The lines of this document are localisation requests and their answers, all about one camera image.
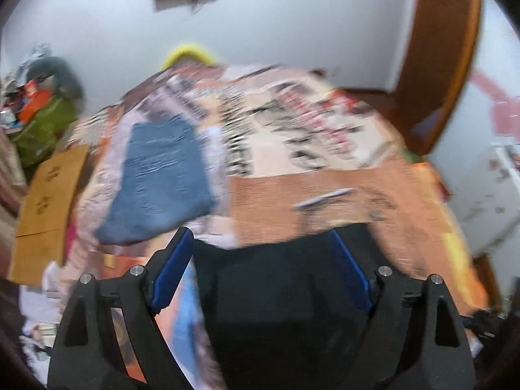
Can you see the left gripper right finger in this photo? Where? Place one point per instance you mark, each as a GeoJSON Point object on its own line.
{"type": "Point", "coordinates": [414, 337]}

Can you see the folded blue jeans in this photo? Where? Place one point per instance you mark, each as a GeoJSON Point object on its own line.
{"type": "Point", "coordinates": [164, 184]}

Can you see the brown wooden door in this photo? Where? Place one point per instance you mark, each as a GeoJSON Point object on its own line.
{"type": "Point", "coordinates": [436, 65]}

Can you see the green patterned storage box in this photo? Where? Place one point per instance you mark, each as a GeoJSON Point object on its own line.
{"type": "Point", "coordinates": [39, 137]}

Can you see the black pants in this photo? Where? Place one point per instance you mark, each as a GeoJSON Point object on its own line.
{"type": "Point", "coordinates": [299, 314]}

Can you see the grey plush toy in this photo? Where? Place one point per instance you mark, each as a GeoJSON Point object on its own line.
{"type": "Point", "coordinates": [65, 81]}

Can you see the white sewing machine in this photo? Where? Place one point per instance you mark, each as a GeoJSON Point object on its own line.
{"type": "Point", "coordinates": [486, 204]}

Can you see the orange box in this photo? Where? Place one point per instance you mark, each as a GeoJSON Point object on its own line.
{"type": "Point", "coordinates": [35, 98]}

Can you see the newspaper print bedsheet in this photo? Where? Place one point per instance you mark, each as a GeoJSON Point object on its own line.
{"type": "Point", "coordinates": [286, 156]}

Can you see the wooden lap desk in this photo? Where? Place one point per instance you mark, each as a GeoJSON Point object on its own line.
{"type": "Point", "coordinates": [43, 221]}

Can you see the yellow pillow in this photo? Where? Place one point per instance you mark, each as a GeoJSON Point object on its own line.
{"type": "Point", "coordinates": [188, 51]}

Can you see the pink striped curtain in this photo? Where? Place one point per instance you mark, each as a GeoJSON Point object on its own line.
{"type": "Point", "coordinates": [12, 192]}

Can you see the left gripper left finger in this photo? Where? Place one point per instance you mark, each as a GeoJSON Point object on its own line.
{"type": "Point", "coordinates": [86, 353]}

